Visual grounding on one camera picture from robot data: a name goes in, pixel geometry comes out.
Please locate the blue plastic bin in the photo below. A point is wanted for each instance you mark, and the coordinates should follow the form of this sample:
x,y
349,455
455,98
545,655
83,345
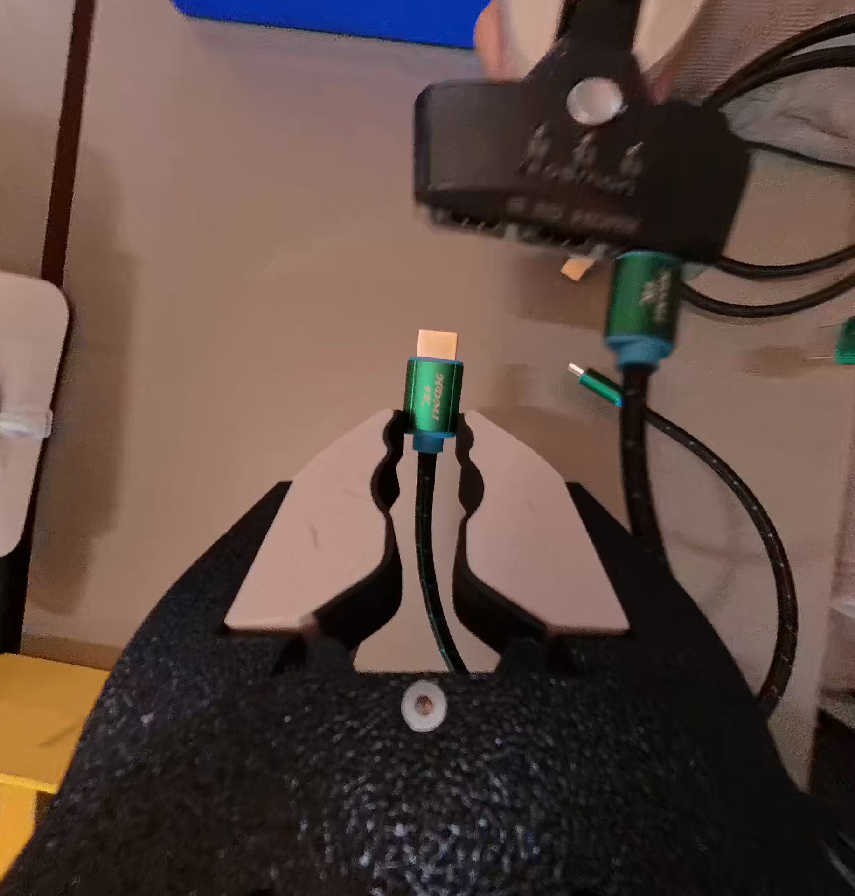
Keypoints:
x,y
329,21

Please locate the white plate with round knob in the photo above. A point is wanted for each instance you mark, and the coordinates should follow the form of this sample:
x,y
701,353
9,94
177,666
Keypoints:
x,y
21,315

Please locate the yellow plastic bin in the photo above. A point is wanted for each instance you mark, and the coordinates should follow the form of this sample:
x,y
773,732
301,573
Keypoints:
x,y
21,714

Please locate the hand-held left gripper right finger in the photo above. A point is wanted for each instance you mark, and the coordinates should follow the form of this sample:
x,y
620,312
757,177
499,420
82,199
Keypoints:
x,y
539,546

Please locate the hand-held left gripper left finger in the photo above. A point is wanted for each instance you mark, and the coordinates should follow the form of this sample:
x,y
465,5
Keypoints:
x,y
308,546

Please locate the black object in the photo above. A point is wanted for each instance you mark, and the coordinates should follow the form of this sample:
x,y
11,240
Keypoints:
x,y
0,609

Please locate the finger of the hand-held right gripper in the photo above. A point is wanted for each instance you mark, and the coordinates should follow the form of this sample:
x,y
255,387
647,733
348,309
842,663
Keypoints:
x,y
669,42
508,38

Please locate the black video switch box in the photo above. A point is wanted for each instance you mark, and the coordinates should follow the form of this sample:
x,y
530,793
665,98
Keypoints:
x,y
483,154

